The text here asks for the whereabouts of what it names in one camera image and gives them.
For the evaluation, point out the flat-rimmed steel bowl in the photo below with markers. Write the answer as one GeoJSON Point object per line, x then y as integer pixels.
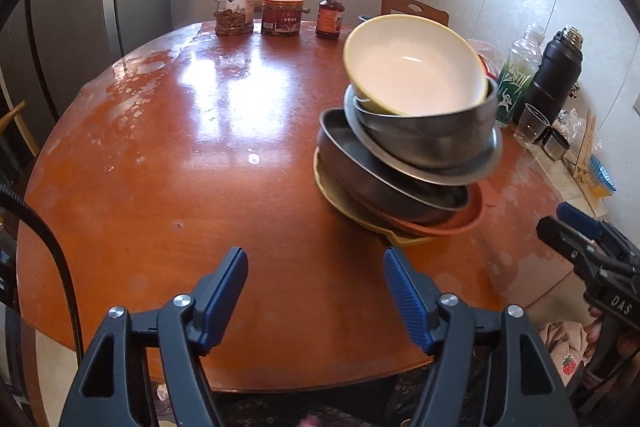
{"type": "Point", "coordinates": [364, 18]}

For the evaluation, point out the black thermos flask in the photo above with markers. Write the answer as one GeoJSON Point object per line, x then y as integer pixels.
{"type": "Point", "coordinates": [552, 77]}

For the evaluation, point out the wooden sticks bundle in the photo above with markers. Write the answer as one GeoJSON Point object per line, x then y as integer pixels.
{"type": "Point", "coordinates": [585, 152]}

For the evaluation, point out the brown sauce bottle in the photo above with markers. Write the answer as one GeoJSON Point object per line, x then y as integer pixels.
{"type": "Point", "coordinates": [329, 19]}

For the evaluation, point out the cream shell-shaped plate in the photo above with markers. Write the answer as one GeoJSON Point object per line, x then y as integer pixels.
{"type": "Point", "coordinates": [327, 189]}

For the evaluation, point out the wide shallow steel bowl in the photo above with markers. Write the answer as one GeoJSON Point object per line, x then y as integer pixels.
{"type": "Point", "coordinates": [370, 177]}

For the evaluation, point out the steel refrigerator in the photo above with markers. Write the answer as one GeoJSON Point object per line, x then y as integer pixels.
{"type": "Point", "coordinates": [135, 7]}

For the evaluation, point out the steel thermos cap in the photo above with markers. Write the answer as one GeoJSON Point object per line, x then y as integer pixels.
{"type": "Point", "coordinates": [555, 146]}

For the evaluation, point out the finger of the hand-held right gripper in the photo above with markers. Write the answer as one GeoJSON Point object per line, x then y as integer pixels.
{"type": "Point", "coordinates": [557, 234]}
{"type": "Point", "coordinates": [580, 217]}

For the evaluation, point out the yellow wooden chair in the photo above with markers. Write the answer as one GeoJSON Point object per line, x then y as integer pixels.
{"type": "Point", "coordinates": [17, 122]}

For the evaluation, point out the red plastic plate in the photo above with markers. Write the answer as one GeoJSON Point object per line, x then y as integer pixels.
{"type": "Point", "coordinates": [450, 222]}

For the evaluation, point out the deep steel bowl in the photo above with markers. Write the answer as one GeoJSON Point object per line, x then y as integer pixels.
{"type": "Point", "coordinates": [430, 137]}

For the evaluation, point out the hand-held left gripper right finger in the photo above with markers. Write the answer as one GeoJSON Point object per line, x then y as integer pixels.
{"type": "Point", "coordinates": [405, 302]}

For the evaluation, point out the printed plastic bag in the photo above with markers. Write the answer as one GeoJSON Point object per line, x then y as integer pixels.
{"type": "Point", "coordinates": [572, 119]}

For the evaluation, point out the red lidded jar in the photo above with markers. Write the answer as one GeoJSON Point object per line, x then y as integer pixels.
{"type": "Point", "coordinates": [281, 19]}

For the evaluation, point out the dark floral clothing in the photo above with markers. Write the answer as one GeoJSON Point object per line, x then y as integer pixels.
{"type": "Point", "coordinates": [310, 402]}

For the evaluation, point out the person's right hand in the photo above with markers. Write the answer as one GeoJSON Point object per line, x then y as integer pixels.
{"type": "Point", "coordinates": [593, 332]}

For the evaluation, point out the brown wooden chair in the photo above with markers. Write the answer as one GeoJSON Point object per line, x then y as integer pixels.
{"type": "Point", "coordinates": [395, 4]}

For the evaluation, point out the clear plastic cup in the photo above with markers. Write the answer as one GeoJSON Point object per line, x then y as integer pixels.
{"type": "Point", "coordinates": [531, 127]}

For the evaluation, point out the green plastic bottle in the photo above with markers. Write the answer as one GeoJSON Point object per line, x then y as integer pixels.
{"type": "Point", "coordinates": [517, 82]}

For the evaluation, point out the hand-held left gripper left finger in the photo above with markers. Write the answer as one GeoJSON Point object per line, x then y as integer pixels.
{"type": "Point", "coordinates": [227, 302]}

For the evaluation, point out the pink printed clothing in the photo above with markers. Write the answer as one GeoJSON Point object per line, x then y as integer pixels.
{"type": "Point", "coordinates": [565, 352]}

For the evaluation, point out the red tissue pack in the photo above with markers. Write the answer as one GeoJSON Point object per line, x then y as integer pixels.
{"type": "Point", "coordinates": [489, 66]}

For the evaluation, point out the steel plate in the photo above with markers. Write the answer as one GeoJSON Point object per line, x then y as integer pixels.
{"type": "Point", "coordinates": [465, 176]}

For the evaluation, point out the clear jar with black lid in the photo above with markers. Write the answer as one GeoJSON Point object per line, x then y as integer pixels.
{"type": "Point", "coordinates": [234, 14]}

